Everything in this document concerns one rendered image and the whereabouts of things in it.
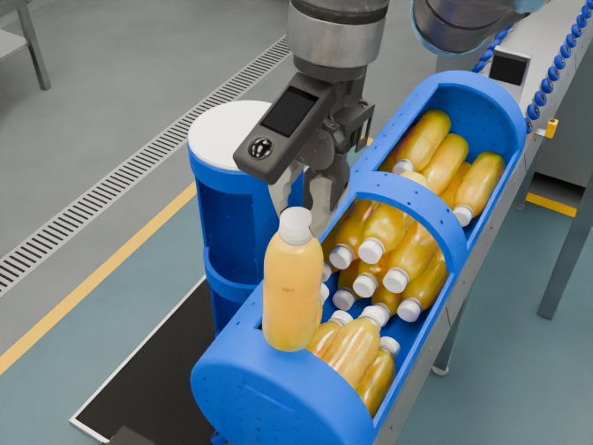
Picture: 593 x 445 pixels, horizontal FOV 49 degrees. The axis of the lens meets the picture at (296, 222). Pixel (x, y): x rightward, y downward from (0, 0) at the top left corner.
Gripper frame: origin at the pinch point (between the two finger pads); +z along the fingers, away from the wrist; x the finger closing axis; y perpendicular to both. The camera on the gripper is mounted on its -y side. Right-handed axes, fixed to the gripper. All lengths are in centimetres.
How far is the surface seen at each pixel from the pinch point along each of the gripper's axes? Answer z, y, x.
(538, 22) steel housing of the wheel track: 32, 179, 16
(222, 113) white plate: 38, 64, 61
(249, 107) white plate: 37, 70, 57
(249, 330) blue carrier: 24.6, 2.0, 6.3
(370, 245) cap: 24.9, 30.2, 1.9
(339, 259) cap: 31.0, 30.3, 7.0
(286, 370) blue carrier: 23.4, -1.3, -2.3
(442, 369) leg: 129, 108, -6
